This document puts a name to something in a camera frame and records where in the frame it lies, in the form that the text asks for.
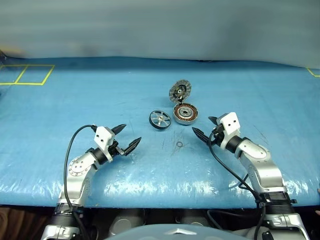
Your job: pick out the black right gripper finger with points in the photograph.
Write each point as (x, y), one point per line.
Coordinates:
(202, 136)
(215, 120)

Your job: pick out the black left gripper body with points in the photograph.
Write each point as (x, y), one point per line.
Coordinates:
(116, 149)

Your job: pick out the large grey rounded shape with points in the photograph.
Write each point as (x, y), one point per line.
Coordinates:
(125, 222)

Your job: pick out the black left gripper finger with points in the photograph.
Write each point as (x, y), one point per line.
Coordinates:
(119, 128)
(132, 145)

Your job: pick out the grey robot torso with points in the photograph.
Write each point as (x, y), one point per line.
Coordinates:
(175, 232)

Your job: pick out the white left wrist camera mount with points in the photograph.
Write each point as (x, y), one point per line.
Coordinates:
(102, 135)

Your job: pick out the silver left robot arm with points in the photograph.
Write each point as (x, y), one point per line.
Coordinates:
(77, 170)

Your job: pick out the motor rotor disc with magnets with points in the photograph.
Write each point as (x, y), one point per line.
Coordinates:
(180, 90)

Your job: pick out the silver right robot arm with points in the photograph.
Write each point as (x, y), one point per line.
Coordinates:
(262, 165)

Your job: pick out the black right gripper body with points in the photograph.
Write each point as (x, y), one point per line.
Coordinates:
(218, 135)

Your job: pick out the yellow tape double square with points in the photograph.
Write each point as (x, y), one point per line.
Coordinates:
(47, 75)

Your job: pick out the small grey rounded shape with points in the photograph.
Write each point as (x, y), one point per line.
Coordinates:
(192, 218)

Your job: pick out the yellow tape corner marking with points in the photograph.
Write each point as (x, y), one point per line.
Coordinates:
(312, 73)

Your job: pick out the motor stator with copper windings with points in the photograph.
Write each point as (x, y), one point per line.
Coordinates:
(186, 113)

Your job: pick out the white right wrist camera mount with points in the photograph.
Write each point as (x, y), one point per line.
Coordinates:
(231, 123)

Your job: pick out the blue plastic table cover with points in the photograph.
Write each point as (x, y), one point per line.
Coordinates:
(100, 100)

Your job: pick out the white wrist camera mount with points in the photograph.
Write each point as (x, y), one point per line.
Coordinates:
(102, 135)
(231, 123)

